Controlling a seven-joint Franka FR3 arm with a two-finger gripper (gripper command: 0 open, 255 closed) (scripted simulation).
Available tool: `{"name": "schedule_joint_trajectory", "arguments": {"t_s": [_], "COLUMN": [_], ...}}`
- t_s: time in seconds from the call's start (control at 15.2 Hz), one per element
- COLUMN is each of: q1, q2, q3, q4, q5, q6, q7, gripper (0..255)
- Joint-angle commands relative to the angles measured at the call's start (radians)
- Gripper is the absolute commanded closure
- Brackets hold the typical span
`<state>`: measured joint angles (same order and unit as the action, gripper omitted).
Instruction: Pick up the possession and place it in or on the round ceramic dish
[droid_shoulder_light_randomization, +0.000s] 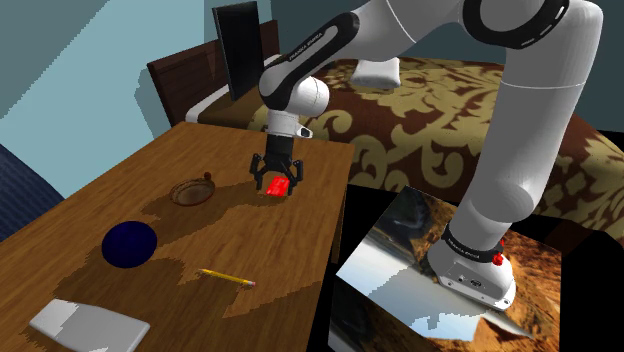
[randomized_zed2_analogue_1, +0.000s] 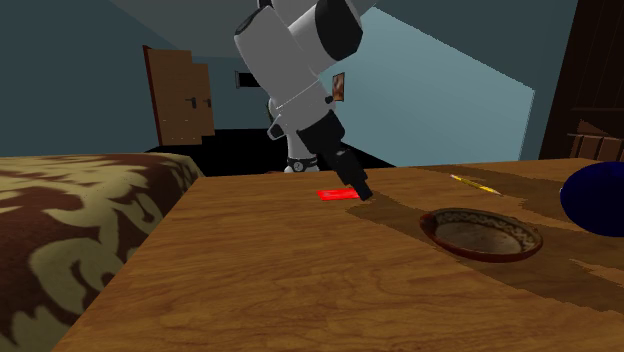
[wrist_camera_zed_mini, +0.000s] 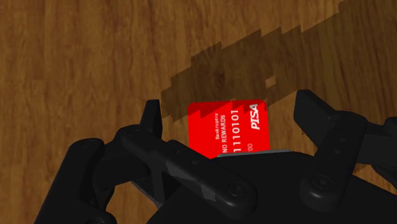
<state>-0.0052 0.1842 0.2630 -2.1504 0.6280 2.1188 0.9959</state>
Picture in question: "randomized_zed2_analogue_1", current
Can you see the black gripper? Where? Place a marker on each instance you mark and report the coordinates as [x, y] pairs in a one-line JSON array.
[[336, 151]]

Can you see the brown wooden door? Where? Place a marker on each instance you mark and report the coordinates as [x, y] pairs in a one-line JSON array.
[[178, 97]]

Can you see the dark wall picture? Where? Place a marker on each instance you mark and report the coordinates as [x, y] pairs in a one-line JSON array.
[[246, 79]]

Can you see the black robot stand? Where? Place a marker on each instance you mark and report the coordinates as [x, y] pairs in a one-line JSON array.
[[234, 151]]

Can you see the bed with brown patterned cover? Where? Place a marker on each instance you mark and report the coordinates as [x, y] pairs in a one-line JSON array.
[[58, 219]]

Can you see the brown patterned shallow bowl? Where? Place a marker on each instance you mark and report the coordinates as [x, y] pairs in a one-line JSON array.
[[480, 236]]

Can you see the small brown wall picture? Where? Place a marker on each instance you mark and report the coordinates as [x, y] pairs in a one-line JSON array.
[[339, 86]]

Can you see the dark brown wooden shelf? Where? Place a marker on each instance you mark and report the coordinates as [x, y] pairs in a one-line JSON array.
[[585, 88]]

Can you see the dark blue round object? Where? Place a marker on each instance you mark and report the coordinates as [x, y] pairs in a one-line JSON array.
[[594, 200]]

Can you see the flat red card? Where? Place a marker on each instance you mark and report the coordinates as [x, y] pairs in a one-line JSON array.
[[337, 195]]

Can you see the yellow pencil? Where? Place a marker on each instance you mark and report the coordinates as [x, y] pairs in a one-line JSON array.
[[474, 184]]

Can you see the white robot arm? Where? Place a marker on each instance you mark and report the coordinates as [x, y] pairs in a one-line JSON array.
[[292, 63]]

